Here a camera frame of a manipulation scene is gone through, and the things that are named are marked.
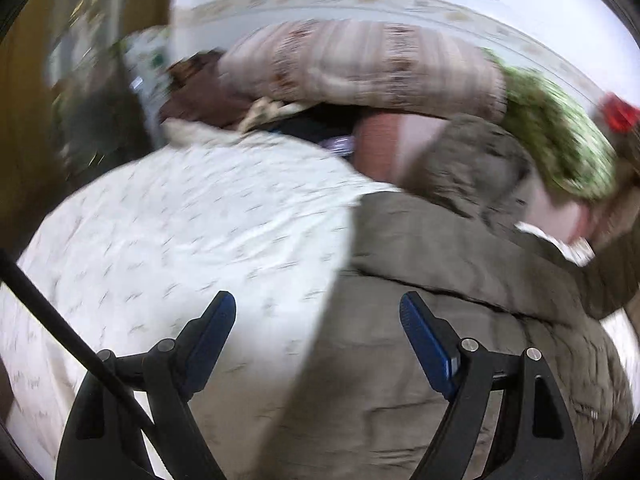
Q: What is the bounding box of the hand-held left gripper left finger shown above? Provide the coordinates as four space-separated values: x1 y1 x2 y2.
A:
55 290 237 480

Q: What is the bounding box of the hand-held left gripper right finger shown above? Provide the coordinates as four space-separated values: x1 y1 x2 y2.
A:
399 291 585 480

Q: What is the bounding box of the olive quilted jacket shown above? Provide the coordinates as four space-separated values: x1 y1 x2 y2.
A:
272 114 640 480

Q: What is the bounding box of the white patterned bedspread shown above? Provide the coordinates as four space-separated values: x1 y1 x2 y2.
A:
0 125 401 480

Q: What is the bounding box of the pink mattress cover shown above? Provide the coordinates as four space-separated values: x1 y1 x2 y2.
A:
352 112 598 246

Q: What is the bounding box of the purple plastic packet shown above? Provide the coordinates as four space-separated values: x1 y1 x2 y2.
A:
322 135 356 157

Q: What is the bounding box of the beige patterned cloth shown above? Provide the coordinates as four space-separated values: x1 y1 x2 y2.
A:
240 97 306 133

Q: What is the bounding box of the black cloth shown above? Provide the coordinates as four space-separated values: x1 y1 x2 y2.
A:
270 110 361 156

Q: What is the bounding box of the brown cloth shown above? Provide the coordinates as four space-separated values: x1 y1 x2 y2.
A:
160 50 256 128

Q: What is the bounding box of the green patterned blanket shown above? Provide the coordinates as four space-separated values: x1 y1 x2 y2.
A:
482 49 618 206

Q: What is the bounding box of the white green printed pillow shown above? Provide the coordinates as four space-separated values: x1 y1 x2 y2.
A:
122 27 173 146

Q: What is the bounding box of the striped folded quilt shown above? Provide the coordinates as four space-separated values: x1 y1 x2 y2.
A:
218 19 508 123

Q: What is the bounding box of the wooden wardrobe with mirror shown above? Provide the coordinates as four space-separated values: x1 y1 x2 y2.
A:
0 0 176 261

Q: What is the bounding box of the red thing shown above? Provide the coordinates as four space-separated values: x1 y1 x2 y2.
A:
597 92 640 133

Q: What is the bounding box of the black cable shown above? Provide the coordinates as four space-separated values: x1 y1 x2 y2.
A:
0 250 157 438

